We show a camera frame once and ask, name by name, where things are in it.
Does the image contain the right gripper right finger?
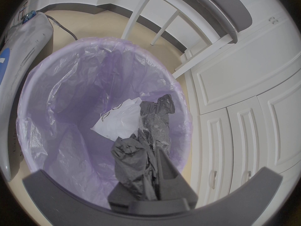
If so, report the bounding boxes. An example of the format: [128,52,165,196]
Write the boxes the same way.
[155,149,199,209]

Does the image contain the white trash bin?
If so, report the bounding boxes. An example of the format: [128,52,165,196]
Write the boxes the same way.
[16,38,193,197]

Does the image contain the black plastic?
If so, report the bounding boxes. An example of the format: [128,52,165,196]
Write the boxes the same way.
[111,94,177,201]

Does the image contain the purple plastic bag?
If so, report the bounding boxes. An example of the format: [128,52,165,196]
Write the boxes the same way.
[16,37,194,203]

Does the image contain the black cable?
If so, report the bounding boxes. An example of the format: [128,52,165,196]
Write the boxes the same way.
[45,14,78,40]

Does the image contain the white wardrobe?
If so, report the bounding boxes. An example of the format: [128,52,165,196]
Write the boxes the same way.
[173,8,301,204]

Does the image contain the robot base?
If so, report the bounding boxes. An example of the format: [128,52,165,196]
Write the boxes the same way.
[0,11,55,182]

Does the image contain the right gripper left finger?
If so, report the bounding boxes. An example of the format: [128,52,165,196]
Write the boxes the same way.
[107,181,140,209]

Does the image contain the white printed wrapper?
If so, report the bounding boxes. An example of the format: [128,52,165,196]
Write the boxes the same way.
[90,97,143,142]

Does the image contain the white chair with grey cushions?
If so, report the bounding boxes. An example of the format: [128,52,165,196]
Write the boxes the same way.
[121,0,253,79]

